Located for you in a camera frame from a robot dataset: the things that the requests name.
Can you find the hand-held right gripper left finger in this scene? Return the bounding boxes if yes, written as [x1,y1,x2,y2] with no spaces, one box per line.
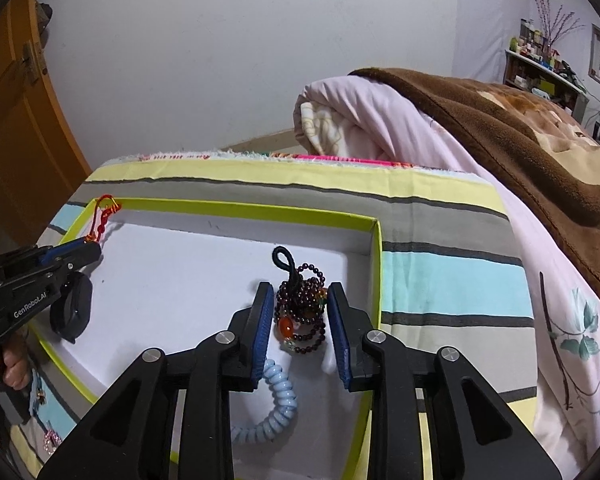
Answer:
[37,281,276,480]

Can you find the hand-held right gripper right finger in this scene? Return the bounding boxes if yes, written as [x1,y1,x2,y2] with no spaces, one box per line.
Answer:
[327,282,563,480]

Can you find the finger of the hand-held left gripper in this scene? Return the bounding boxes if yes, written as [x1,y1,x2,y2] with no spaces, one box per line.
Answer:
[52,242,104,283]
[35,240,91,267]

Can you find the black wristband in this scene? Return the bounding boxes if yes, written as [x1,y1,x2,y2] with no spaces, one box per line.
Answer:
[49,272,94,345]

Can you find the red knotted cord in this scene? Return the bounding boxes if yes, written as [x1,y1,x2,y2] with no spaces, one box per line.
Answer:
[86,194,123,242]

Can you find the dark red bead bracelet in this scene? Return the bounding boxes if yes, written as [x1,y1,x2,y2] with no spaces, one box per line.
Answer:
[271,246,329,353]

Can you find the green-edged white box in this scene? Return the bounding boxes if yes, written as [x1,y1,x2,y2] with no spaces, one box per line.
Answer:
[30,196,383,480]

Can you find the person's left hand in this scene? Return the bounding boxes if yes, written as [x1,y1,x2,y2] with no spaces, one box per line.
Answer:
[0,332,32,402]

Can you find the striped bed sheet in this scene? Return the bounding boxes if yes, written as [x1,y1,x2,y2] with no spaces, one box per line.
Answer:
[10,150,538,480]

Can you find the orange wooden door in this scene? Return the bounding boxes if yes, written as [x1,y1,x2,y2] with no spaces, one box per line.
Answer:
[0,0,93,198]

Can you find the metal door latch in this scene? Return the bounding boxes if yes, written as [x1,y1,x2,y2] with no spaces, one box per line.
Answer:
[22,42,49,77]

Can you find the pink floral quilt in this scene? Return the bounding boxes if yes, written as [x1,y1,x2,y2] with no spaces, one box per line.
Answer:
[294,74,600,456]

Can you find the brown plush blanket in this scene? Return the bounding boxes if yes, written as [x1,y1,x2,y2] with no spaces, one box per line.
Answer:
[347,67,600,321]

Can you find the purple blossom branches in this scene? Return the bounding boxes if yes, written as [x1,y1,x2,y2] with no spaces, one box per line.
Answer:
[534,0,586,56]

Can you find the light blue spiral hair tie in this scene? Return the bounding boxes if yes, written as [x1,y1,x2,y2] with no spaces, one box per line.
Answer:
[230,358,298,445]

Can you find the cluttered wall shelf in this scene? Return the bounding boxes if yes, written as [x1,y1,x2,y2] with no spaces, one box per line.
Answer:
[502,17,589,117]

